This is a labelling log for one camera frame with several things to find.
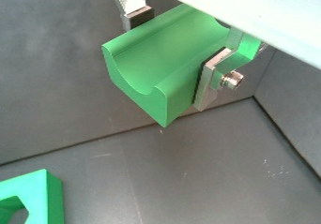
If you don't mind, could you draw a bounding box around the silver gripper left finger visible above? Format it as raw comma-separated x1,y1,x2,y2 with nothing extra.
113,0,153,31

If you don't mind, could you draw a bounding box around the green shape sorter board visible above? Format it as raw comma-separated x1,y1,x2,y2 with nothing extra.
0,169,65,224

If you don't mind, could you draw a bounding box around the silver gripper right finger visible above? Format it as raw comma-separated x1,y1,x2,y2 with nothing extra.
191,26,268,112

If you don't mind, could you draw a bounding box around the green arch block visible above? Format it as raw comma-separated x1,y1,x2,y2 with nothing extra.
100,3,231,129

